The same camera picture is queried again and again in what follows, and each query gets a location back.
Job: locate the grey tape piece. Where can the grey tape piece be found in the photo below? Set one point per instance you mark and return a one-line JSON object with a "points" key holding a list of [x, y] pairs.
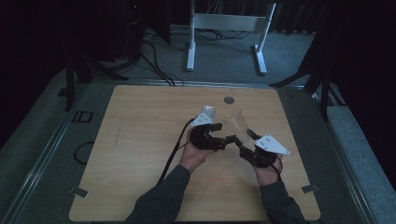
{"points": [[310, 188], [81, 192]]}

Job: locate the clear plastic cup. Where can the clear plastic cup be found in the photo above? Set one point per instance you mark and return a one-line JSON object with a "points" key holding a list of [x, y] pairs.
{"points": [[237, 124]]}

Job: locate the round grey table grommet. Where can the round grey table grommet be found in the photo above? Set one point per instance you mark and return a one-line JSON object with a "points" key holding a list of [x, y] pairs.
{"points": [[229, 100]]}

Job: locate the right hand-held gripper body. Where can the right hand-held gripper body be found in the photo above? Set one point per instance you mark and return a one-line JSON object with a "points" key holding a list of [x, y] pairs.
{"points": [[264, 158]]}

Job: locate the person's right hand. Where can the person's right hand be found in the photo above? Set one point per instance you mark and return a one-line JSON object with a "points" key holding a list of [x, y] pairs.
{"points": [[267, 175]]}

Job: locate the white metal desk frame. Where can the white metal desk frame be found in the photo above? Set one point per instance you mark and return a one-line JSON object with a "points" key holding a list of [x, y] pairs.
{"points": [[230, 22]]}

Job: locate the dark computer tower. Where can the dark computer tower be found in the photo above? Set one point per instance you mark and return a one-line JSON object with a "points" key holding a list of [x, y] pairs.
{"points": [[134, 31]]}

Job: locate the person's left hand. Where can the person's left hand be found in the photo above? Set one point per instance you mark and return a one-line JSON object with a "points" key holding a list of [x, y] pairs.
{"points": [[193, 157]]}

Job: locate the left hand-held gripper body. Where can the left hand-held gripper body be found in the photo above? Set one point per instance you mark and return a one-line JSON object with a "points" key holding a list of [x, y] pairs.
{"points": [[204, 138]]}

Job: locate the black metal stand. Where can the black metal stand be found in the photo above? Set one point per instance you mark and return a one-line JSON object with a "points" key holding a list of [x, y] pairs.
{"points": [[70, 81], [325, 93]]}

